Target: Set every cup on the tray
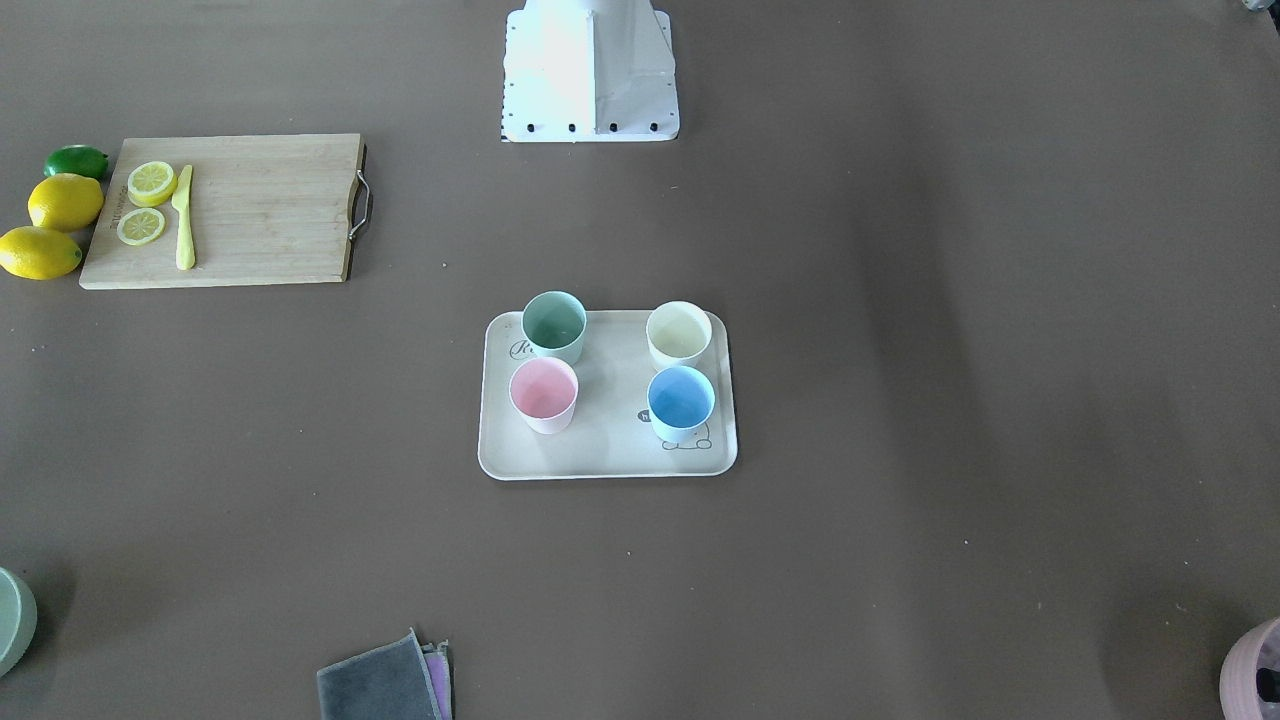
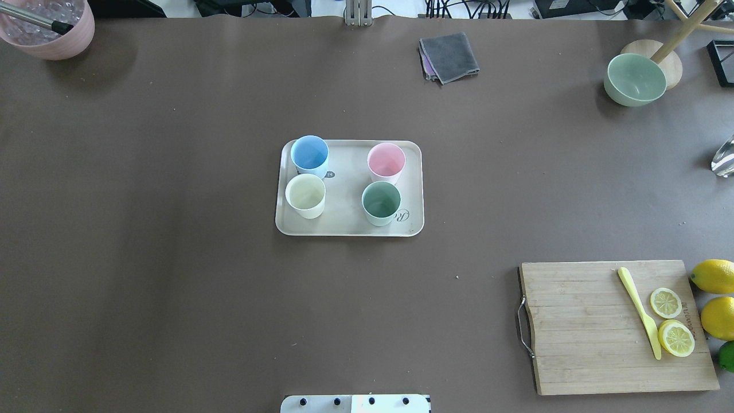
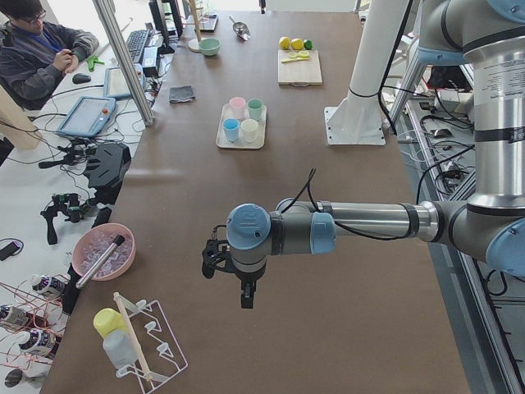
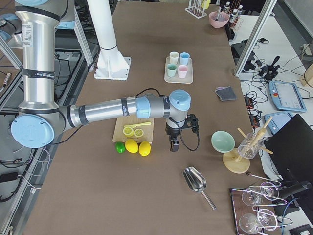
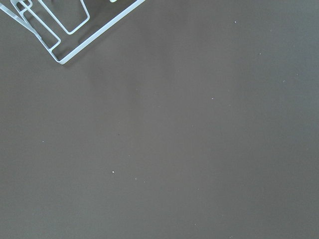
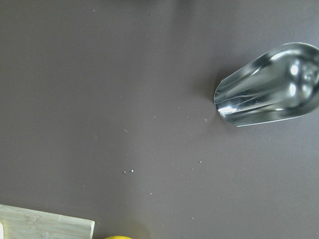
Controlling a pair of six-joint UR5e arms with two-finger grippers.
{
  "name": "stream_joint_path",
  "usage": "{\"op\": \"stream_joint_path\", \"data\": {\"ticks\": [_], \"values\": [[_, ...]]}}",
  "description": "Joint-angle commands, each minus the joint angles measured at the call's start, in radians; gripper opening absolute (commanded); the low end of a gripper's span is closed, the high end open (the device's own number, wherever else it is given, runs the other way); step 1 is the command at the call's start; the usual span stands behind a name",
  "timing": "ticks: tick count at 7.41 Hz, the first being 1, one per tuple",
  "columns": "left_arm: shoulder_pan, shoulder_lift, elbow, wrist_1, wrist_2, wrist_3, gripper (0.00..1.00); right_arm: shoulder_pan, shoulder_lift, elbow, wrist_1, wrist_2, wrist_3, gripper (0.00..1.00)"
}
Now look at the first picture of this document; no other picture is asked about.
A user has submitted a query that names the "cream white plastic cup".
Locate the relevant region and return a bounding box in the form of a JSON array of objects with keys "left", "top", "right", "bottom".
[{"left": 645, "top": 301, "right": 713, "bottom": 372}]

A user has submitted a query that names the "light blue plastic cup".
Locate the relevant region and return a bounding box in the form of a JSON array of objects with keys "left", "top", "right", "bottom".
[{"left": 646, "top": 366, "right": 716, "bottom": 445}]

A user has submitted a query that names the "mint green plastic cup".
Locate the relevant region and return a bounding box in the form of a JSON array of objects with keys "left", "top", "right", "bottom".
[{"left": 521, "top": 290, "right": 588, "bottom": 365}]

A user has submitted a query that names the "pink plastic cup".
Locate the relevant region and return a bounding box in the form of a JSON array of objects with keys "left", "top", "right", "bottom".
[{"left": 509, "top": 357, "right": 580, "bottom": 436}]

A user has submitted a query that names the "cream rectangular serving tray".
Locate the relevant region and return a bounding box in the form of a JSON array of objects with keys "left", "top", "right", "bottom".
[{"left": 477, "top": 310, "right": 739, "bottom": 480}]

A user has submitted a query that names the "purple folded cloth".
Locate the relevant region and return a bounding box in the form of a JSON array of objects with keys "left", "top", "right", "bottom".
[{"left": 421, "top": 639, "right": 454, "bottom": 720}]

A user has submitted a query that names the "grey folded cloth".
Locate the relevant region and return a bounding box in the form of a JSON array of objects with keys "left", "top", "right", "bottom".
[{"left": 316, "top": 632, "right": 435, "bottom": 719}]

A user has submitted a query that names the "yellow plastic knife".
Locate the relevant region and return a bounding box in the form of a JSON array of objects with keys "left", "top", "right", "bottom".
[{"left": 170, "top": 165, "right": 196, "bottom": 272}]

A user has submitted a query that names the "upper lemon slice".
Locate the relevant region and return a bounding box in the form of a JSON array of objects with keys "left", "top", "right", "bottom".
[{"left": 115, "top": 208, "right": 166, "bottom": 246}]

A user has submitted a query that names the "lemon slice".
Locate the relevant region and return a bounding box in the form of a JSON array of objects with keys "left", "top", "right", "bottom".
[
  {"left": 125, "top": 161, "right": 179, "bottom": 208},
  {"left": 115, "top": 208, "right": 166, "bottom": 246}
]

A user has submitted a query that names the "lower lemon slice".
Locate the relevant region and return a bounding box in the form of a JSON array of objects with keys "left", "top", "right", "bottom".
[{"left": 125, "top": 161, "right": 179, "bottom": 208}]

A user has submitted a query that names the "green lime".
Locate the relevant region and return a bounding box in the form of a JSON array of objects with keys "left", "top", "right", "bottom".
[{"left": 44, "top": 143, "right": 110, "bottom": 181}]

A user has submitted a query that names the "whole yellow lemon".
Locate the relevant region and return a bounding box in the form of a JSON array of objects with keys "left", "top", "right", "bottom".
[
  {"left": 1, "top": 225, "right": 83, "bottom": 281},
  {"left": 27, "top": 173, "right": 105, "bottom": 233}
]

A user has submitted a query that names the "green plastic bowl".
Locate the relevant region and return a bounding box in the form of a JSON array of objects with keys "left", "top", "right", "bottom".
[{"left": 0, "top": 568, "right": 38, "bottom": 676}]

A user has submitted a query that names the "pink bowl with ice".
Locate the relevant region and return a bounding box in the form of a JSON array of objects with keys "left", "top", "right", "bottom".
[{"left": 1219, "top": 618, "right": 1279, "bottom": 719}]

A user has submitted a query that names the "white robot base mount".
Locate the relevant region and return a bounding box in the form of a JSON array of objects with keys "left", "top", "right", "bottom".
[{"left": 500, "top": 1, "right": 681, "bottom": 143}]

